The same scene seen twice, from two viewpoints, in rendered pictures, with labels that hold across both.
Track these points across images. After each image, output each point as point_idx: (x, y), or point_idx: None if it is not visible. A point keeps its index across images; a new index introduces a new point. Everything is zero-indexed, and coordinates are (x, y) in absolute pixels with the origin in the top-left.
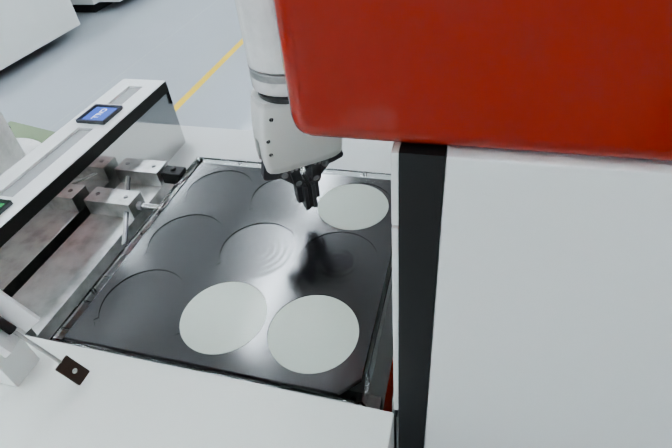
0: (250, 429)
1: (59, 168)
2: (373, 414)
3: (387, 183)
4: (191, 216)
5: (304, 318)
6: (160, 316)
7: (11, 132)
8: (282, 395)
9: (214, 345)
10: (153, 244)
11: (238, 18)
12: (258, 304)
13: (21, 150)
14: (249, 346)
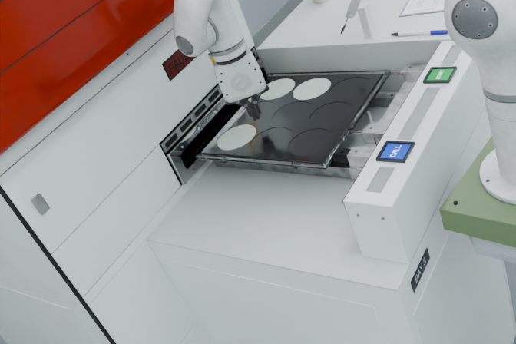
0: (294, 40)
1: (405, 106)
2: (261, 47)
3: (211, 150)
4: (328, 125)
5: (279, 91)
6: (339, 85)
7: (498, 154)
8: (284, 46)
9: (315, 80)
10: (348, 110)
11: (235, 16)
12: (296, 93)
13: (501, 170)
14: (302, 81)
